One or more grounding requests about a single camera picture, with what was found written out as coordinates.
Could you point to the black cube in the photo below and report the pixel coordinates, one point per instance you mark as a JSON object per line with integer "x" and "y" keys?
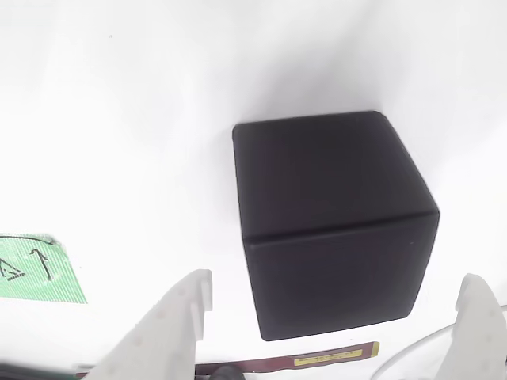
{"x": 328, "y": 217}

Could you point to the green paper sheet with arrows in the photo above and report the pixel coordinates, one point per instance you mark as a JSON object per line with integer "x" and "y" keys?
{"x": 47, "y": 285}

